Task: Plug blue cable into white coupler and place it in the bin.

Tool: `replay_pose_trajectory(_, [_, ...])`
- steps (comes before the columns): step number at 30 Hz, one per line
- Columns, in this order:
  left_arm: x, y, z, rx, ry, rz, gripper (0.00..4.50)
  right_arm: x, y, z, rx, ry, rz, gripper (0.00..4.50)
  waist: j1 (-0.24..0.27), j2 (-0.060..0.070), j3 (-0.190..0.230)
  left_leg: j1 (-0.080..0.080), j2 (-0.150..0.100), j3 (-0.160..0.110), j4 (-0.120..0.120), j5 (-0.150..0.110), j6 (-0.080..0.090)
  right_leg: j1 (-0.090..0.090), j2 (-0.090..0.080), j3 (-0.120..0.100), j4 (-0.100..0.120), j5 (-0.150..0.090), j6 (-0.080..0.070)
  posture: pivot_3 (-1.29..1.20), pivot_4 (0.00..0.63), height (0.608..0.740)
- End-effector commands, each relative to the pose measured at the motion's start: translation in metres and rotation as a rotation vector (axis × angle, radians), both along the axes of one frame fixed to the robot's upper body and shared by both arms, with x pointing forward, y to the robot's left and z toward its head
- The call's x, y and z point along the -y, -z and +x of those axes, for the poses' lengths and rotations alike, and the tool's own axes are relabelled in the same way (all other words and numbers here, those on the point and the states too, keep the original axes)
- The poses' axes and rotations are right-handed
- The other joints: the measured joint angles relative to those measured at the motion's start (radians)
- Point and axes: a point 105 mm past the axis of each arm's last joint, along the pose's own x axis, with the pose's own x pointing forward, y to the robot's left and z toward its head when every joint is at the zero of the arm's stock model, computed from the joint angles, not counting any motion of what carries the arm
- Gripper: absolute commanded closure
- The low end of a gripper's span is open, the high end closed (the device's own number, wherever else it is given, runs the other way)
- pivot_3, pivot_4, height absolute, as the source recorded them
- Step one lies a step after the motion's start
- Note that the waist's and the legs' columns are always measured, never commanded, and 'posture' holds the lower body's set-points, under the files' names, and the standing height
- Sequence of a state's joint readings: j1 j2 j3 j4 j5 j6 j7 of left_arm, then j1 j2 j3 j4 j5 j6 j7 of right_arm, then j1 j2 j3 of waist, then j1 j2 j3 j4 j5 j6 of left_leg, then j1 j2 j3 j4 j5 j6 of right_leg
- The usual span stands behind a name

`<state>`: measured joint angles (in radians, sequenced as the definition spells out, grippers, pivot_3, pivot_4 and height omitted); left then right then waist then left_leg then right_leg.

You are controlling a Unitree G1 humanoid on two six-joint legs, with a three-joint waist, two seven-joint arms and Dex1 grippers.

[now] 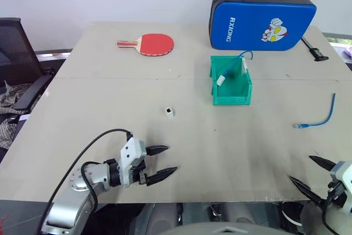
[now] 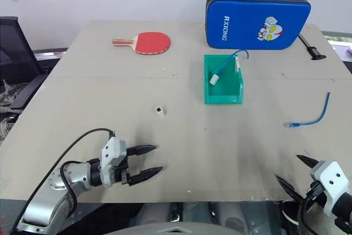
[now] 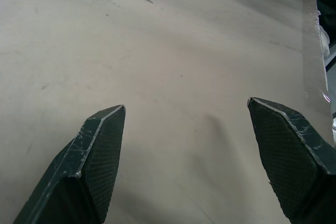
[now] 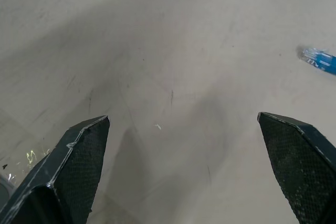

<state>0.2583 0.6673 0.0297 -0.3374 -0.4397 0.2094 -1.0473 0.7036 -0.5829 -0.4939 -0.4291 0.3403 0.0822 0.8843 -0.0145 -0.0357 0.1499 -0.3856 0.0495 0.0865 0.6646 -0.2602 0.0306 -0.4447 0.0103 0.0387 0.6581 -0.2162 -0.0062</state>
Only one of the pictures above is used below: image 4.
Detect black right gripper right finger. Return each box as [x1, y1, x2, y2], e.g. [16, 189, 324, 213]
[257, 112, 336, 224]

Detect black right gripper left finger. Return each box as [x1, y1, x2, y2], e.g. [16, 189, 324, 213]
[0, 115, 110, 224]

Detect blue plastic object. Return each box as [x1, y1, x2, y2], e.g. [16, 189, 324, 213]
[298, 46, 336, 77]

